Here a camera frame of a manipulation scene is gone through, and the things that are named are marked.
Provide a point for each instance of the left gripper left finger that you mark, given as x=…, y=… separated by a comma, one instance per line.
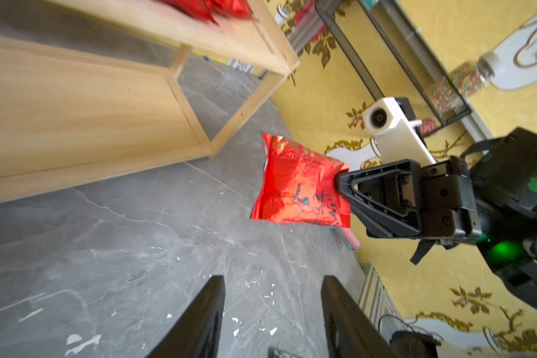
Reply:
x=197, y=332

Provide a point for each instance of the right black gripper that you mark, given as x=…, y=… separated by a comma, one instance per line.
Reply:
x=502, y=210

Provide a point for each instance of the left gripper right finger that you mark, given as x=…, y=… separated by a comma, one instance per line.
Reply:
x=348, y=331

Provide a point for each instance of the red tea bag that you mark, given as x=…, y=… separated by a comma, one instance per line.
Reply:
x=205, y=9
x=299, y=186

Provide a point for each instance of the wooden two-tier shelf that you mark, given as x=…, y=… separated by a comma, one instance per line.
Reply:
x=69, y=118

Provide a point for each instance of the purple pink garden fork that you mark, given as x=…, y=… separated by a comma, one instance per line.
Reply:
x=351, y=239

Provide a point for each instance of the clear jar white lid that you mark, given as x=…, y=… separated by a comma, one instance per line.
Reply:
x=449, y=92

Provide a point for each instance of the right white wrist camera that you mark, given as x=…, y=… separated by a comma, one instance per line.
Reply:
x=392, y=123

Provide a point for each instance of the black wire wall basket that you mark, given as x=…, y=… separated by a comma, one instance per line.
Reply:
x=406, y=46

